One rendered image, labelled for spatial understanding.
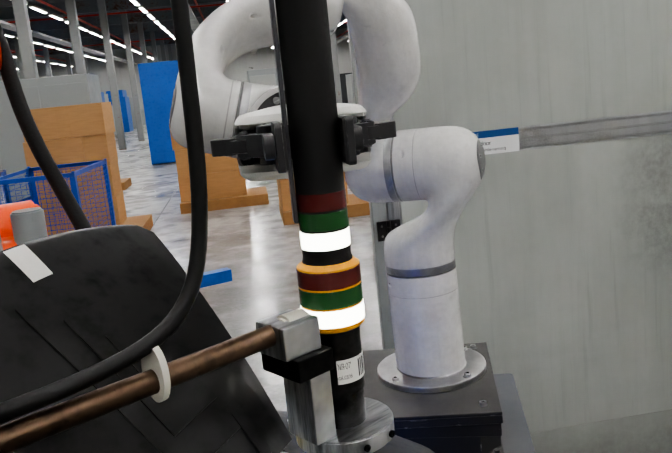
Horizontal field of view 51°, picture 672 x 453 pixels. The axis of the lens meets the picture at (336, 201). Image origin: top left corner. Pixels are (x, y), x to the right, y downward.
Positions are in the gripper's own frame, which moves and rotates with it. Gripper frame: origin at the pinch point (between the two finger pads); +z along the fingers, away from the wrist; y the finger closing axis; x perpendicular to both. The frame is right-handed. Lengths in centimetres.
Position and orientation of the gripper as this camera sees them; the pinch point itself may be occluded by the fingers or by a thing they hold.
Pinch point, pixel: (312, 142)
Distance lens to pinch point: 46.3
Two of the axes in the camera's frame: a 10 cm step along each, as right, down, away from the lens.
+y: -9.9, 1.2, -1.2
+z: 1.4, 1.4, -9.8
